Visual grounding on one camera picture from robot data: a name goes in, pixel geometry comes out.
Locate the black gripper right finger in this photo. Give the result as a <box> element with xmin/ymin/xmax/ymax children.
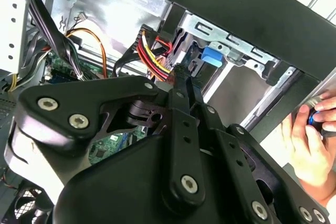
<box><xmin>186</xmin><ymin>76</ymin><xmax>331</xmax><ymax>224</ymax></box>

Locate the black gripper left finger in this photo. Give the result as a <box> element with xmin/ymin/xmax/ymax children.
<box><xmin>4</xmin><ymin>63</ymin><xmax>207</xmax><ymax>210</ymax></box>

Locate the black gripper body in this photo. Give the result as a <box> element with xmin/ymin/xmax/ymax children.
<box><xmin>52</xmin><ymin>133</ymin><xmax>254</xmax><ymax>224</ymax></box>

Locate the red yellow disk power wire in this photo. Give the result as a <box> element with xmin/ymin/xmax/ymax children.
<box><xmin>136</xmin><ymin>24</ymin><xmax>175</xmax><ymax>82</ymax></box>

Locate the round black tool blue ring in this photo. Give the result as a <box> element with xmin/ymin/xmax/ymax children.
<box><xmin>307</xmin><ymin>98</ymin><xmax>336</xmax><ymax>141</ymax></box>

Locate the hard disk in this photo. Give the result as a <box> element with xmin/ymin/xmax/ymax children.
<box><xmin>181</xmin><ymin>39</ymin><xmax>224</xmax><ymax>78</ymax></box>

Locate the bare person hand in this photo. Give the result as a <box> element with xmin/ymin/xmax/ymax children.
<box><xmin>282</xmin><ymin>90</ymin><xmax>336</xmax><ymax>209</ymax></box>

